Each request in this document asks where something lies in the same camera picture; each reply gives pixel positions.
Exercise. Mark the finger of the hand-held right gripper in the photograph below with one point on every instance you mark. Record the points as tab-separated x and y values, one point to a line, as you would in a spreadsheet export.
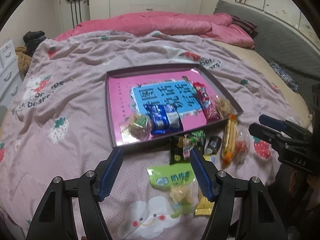
273	122
265	133

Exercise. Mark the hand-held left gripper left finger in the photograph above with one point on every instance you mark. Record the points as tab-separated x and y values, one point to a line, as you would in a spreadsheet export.
110	177

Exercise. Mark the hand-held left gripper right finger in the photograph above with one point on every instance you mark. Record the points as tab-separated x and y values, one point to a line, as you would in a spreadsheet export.
203	177

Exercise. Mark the clear red candy packet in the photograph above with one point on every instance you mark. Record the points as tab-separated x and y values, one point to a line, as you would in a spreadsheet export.
242	147

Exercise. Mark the yellow snack packet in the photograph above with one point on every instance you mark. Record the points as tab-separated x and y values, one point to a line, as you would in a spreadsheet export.
203	207

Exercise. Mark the green milk snack packet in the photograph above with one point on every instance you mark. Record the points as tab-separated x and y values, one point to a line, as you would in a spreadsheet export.
170	180

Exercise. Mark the small dark candy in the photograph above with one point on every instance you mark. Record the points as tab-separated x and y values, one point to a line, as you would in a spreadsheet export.
213	143

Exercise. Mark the orange wafer packet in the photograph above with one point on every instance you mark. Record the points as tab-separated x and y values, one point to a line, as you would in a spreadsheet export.
230	137

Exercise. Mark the black green snack packet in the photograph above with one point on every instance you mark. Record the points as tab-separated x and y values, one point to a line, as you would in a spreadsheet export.
180	147

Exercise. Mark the clear brown cake packet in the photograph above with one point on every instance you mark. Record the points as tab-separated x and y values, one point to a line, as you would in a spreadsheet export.
225	108

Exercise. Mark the round cake packet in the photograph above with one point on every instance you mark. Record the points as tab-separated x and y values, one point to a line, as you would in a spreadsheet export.
137	126

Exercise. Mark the red snack packet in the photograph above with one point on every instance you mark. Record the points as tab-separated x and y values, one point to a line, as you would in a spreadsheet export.
206	102

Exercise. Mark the blue cookie packet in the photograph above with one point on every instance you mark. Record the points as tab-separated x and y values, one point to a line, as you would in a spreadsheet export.
163	120

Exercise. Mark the pink tray with book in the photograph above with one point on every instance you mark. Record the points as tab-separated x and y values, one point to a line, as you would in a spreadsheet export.
110	105

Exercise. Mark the blue patterned cloth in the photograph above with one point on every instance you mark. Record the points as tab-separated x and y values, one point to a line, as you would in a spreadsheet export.
285	76

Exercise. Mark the beige bed sheet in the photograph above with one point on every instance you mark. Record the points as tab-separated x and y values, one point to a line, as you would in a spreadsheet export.
262	67

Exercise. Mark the pink book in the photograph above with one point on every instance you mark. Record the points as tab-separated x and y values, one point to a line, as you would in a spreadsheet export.
120	97

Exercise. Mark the grey headboard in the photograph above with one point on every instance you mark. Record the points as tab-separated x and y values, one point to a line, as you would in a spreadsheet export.
275	35

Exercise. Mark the strawberry printed blanket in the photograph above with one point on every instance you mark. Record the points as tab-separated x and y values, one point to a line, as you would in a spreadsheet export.
75	85

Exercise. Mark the dark striped pillow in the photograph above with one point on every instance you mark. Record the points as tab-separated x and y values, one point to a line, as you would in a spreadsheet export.
243	25

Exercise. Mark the pink quilt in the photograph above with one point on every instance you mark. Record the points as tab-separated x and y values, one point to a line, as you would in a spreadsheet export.
175	25

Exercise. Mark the brown knit plush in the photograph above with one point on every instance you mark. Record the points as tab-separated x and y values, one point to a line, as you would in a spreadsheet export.
23	60

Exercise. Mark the white drawer cabinet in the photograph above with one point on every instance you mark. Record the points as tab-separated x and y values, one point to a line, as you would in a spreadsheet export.
8	72

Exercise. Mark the dark clothes pile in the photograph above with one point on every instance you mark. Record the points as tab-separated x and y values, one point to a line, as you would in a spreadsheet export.
33	42

